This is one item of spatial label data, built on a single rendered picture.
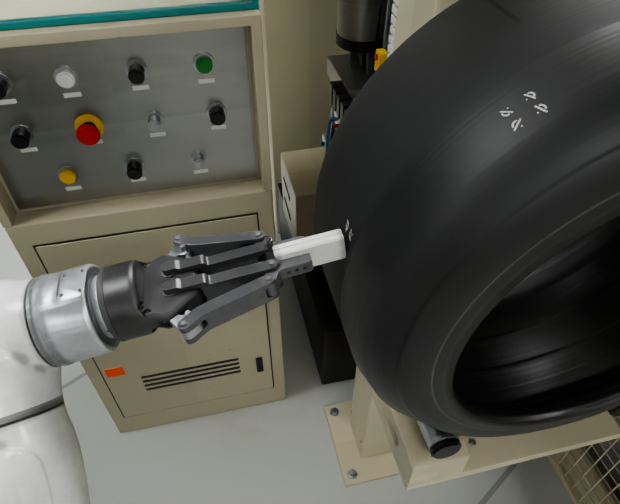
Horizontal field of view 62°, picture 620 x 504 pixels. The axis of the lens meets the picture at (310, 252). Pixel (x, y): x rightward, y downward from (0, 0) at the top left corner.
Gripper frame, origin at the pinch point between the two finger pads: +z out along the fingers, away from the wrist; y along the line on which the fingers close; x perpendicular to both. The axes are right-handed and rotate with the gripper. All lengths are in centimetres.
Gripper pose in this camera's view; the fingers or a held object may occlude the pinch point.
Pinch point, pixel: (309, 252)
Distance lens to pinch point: 51.2
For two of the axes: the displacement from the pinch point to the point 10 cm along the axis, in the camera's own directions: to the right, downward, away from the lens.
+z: 9.6, -2.6, 0.6
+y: -2.3, -6.9, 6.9
